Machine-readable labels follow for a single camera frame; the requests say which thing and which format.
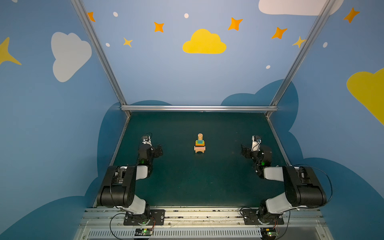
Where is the pink wood block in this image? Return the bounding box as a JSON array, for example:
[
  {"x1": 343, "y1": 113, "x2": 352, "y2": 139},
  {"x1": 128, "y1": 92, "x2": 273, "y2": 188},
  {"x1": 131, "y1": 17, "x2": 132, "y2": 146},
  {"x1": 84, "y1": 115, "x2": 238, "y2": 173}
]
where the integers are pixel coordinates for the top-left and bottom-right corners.
[{"x1": 194, "y1": 146, "x2": 206, "y2": 152}]

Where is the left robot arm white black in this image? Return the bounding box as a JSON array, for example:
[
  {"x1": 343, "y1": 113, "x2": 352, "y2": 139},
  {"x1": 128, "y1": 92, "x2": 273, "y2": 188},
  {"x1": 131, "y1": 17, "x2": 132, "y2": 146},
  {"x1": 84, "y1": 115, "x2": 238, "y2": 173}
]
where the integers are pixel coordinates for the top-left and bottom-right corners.
[{"x1": 97, "y1": 144, "x2": 163, "y2": 226}]

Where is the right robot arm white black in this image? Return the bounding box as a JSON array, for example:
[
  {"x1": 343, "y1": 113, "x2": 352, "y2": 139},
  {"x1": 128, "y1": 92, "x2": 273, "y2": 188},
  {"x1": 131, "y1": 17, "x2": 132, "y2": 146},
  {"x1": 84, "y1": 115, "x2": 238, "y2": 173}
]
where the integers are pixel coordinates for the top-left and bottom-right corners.
[{"x1": 241, "y1": 145, "x2": 330, "y2": 225}]

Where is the left green circuit board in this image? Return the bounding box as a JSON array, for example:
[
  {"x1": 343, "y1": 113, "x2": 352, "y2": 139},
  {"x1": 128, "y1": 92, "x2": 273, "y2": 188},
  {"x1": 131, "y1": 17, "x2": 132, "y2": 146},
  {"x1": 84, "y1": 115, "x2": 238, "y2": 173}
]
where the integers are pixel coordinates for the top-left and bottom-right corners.
[{"x1": 134, "y1": 229, "x2": 154, "y2": 238}]

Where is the green circuit board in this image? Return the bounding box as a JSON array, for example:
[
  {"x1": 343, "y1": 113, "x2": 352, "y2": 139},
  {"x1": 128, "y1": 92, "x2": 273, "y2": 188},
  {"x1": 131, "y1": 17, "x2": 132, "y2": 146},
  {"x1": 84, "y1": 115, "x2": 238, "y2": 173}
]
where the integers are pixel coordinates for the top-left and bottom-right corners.
[
  {"x1": 260, "y1": 228, "x2": 278, "y2": 240},
  {"x1": 134, "y1": 229, "x2": 154, "y2": 238}
]

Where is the right green circuit board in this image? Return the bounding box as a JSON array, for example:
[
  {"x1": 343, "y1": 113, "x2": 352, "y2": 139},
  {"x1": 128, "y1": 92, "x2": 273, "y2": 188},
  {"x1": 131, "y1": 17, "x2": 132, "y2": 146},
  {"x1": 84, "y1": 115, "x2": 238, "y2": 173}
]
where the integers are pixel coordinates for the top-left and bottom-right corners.
[{"x1": 260, "y1": 228, "x2": 278, "y2": 240}]

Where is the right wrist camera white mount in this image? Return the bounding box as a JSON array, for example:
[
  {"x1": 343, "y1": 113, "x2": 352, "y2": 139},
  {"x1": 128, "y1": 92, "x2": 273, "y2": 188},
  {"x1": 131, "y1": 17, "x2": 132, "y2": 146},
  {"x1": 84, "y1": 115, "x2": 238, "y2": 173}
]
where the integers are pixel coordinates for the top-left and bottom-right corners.
[{"x1": 251, "y1": 136, "x2": 262, "y2": 152}]

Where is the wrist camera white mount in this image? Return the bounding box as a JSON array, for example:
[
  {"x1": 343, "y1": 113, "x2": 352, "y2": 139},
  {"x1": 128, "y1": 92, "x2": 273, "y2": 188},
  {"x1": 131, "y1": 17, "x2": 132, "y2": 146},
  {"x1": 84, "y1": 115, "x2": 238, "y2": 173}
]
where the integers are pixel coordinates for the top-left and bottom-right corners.
[
  {"x1": 251, "y1": 136, "x2": 262, "y2": 152},
  {"x1": 141, "y1": 135, "x2": 153, "y2": 147}
]

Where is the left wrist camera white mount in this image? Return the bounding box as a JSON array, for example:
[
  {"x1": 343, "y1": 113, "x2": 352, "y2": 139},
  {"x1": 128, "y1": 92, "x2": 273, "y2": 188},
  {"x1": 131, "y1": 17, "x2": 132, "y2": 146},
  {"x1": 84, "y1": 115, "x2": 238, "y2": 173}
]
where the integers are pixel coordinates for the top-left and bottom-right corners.
[{"x1": 141, "y1": 135, "x2": 153, "y2": 147}]

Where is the right side floor rail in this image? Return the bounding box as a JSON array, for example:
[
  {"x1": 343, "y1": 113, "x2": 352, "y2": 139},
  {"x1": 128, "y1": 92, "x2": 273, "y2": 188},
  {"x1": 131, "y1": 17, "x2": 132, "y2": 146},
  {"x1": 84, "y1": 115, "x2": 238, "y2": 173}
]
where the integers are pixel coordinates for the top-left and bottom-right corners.
[{"x1": 267, "y1": 118, "x2": 292, "y2": 166}]

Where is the floor rail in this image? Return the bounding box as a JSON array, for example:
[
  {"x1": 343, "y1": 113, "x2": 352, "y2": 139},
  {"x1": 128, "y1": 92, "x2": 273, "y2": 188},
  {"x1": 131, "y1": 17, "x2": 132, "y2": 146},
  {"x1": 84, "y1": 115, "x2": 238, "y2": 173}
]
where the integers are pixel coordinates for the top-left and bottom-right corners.
[
  {"x1": 267, "y1": 118, "x2": 292, "y2": 166},
  {"x1": 86, "y1": 110, "x2": 127, "y2": 207}
]

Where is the left side floor rail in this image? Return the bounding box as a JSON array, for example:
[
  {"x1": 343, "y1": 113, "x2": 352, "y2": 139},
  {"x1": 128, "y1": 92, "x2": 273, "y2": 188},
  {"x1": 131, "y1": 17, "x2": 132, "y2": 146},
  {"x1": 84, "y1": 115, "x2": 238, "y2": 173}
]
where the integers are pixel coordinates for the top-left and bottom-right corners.
[{"x1": 86, "y1": 110, "x2": 127, "y2": 207}]

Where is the back horizontal aluminium rail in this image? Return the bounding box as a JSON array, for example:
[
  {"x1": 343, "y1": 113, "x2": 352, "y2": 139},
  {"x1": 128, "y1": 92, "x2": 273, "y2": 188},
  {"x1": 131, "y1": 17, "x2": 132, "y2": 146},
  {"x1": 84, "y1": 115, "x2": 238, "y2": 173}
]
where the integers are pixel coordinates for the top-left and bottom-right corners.
[{"x1": 121, "y1": 105, "x2": 278, "y2": 112}]

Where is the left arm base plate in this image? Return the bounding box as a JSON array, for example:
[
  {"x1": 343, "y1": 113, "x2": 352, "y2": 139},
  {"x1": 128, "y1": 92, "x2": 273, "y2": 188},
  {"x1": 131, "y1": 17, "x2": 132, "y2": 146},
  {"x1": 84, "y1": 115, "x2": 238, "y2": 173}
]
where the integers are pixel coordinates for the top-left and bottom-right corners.
[{"x1": 123, "y1": 209, "x2": 165, "y2": 226}]

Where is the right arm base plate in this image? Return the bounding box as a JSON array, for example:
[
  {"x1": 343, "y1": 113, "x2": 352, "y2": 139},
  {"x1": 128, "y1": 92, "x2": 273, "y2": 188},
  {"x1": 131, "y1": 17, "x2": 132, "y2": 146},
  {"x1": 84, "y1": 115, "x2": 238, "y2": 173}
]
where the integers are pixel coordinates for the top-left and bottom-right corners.
[{"x1": 239, "y1": 209, "x2": 285, "y2": 225}]

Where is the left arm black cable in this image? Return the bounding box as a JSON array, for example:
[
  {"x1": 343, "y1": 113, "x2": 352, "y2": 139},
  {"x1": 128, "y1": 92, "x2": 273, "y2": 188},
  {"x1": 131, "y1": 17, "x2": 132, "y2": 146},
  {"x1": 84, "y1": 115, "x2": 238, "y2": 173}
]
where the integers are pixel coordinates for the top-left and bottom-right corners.
[{"x1": 109, "y1": 132, "x2": 154, "y2": 240}]

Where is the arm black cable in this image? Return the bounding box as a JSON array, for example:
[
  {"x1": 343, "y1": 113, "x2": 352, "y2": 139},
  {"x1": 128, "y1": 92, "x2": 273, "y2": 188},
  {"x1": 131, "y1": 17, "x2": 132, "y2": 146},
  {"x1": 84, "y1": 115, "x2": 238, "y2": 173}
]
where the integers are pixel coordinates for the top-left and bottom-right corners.
[
  {"x1": 275, "y1": 164, "x2": 334, "y2": 239},
  {"x1": 109, "y1": 132, "x2": 154, "y2": 240}
]

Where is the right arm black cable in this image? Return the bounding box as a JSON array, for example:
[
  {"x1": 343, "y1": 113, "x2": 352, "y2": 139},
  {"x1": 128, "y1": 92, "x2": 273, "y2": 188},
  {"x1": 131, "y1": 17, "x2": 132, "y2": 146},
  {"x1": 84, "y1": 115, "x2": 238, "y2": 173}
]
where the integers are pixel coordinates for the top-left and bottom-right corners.
[{"x1": 275, "y1": 164, "x2": 334, "y2": 239}]

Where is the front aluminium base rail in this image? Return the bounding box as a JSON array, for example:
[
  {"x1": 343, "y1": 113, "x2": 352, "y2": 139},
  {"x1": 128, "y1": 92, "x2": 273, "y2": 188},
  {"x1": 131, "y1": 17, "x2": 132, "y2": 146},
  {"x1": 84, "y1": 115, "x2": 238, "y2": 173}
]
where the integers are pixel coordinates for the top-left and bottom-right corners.
[{"x1": 74, "y1": 206, "x2": 333, "y2": 240}]

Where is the left corner aluminium post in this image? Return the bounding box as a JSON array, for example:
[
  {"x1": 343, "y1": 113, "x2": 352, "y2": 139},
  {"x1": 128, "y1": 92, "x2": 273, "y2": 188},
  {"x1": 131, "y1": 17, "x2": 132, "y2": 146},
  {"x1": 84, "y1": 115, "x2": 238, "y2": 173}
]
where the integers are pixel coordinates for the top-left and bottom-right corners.
[{"x1": 71, "y1": 0, "x2": 127, "y2": 107}]

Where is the corner aluminium post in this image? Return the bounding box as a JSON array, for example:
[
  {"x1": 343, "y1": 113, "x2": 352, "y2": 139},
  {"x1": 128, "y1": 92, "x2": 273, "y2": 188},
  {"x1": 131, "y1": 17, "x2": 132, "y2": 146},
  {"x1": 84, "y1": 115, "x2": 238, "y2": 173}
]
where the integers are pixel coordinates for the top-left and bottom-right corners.
[
  {"x1": 71, "y1": 0, "x2": 127, "y2": 107},
  {"x1": 270, "y1": 0, "x2": 337, "y2": 111}
]

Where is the right corner aluminium post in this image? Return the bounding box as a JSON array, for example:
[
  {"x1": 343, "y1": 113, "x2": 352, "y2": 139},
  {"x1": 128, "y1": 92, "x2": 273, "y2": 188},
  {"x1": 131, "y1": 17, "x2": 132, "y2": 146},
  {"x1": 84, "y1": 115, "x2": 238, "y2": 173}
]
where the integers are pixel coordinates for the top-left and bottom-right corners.
[{"x1": 270, "y1": 0, "x2": 337, "y2": 111}]

